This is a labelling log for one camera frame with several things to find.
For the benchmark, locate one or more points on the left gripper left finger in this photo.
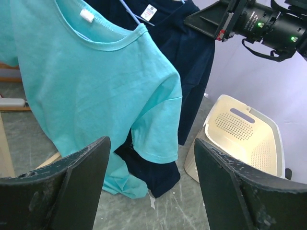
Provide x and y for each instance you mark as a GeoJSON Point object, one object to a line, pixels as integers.
{"type": "Point", "coordinates": [63, 195]}

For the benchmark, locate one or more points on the wooden shoe shelf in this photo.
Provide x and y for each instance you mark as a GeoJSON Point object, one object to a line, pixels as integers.
{"type": "Point", "coordinates": [10, 74]}

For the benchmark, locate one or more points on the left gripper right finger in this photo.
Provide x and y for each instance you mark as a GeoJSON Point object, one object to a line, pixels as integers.
{"type": "Point", "coordinates": [240, 197]}

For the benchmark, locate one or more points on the teal t shirt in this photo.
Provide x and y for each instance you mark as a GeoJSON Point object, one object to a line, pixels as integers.
{"type": "Point", "coordinates": [119, 83]}

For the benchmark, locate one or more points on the wooden clothes rack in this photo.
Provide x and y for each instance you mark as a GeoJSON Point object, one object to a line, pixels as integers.
{"type": "Point", "coordinates": [29, 147]}

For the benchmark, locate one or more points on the light blue hanger with teal shirt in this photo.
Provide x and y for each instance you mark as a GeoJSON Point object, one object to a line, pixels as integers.
{"type": "Point", "coordinates": [84, 37]}

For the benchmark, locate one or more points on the cream plastic laundry basket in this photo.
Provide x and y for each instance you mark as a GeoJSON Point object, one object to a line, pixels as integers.
{"type": "Point", "coordinates": [245, 134]}

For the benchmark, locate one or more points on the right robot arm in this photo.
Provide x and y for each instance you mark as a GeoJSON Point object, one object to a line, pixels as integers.
{"type": "Point", "coordinates": [284, 30]}

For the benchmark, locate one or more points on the navy blue t shirt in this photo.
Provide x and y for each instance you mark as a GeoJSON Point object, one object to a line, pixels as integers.
{"type": "Point", "coordinates": [190, 52]}

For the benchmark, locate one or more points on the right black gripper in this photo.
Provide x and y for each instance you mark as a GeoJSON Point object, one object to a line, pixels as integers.
{"type": "Point", "coordinates": [217, 20]}

